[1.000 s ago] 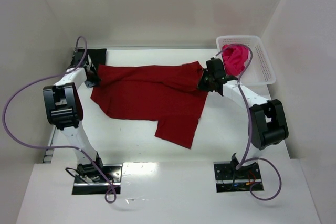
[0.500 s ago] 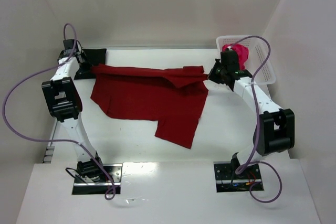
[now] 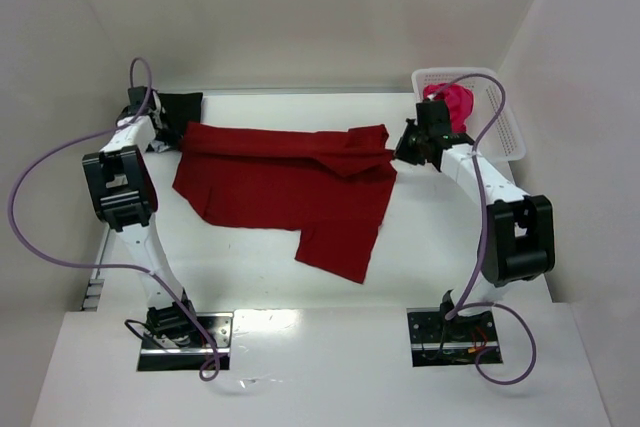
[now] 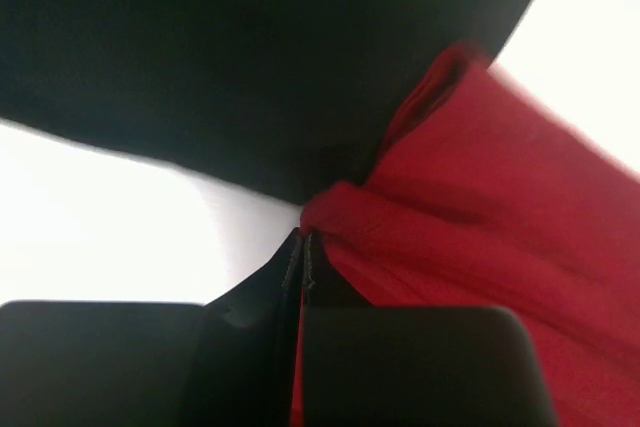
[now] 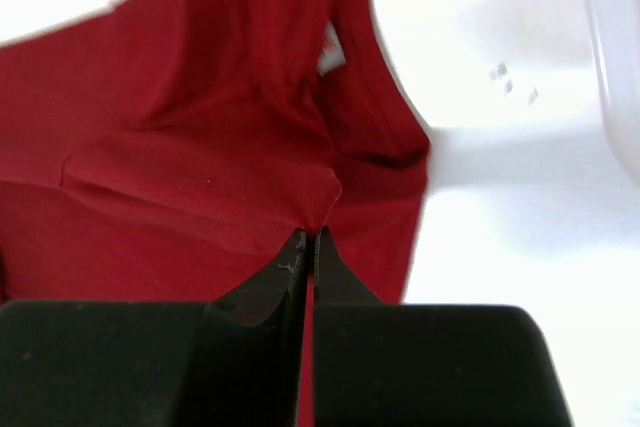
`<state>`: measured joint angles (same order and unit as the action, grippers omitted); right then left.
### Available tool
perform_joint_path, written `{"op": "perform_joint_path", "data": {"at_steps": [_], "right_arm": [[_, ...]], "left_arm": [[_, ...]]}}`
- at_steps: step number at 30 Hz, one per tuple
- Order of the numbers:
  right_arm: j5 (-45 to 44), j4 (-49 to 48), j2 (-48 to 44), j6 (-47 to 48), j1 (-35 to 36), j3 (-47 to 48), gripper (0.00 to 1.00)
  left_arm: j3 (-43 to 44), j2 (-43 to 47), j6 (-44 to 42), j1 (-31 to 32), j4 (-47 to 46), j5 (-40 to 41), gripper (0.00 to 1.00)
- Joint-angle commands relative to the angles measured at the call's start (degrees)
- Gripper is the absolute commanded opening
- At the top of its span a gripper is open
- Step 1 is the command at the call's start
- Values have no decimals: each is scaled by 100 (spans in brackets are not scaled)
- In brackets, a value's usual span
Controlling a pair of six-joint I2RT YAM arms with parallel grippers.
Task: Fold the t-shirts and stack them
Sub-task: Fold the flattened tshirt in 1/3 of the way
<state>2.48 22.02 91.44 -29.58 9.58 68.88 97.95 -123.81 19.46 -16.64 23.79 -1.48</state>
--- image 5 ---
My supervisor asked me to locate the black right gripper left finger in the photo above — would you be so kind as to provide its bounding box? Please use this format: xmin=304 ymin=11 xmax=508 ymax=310
xmin=1 ymin=231 xmax=306 ymax=426

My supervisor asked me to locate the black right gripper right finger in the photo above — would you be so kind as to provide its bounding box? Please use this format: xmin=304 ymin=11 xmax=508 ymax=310
xmin=313 ymin=229 xmax=571 ymax=426

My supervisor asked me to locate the white plastic basket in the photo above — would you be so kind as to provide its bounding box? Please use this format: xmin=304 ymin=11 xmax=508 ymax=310
xmin=585 ymin=0 xmax=639 ymax=182

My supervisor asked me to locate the dark red t shirt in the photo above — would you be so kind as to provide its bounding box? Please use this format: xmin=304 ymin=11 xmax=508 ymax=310
xmin=0 ymin=0 xmax=434 ymax=427

